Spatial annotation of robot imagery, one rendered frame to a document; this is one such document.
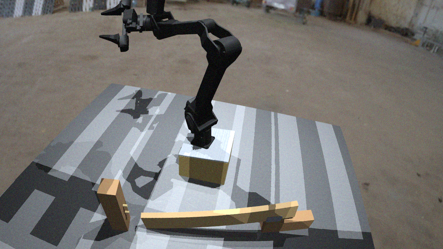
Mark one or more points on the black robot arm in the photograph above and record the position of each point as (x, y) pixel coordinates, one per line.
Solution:
(221, 53)

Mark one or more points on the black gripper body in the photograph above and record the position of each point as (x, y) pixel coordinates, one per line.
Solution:
(124, 39)

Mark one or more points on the long wooden rail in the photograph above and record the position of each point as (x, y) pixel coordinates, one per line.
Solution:
(216, 218)

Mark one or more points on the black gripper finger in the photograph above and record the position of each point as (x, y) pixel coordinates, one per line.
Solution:
(112, 38)
(114, 11)

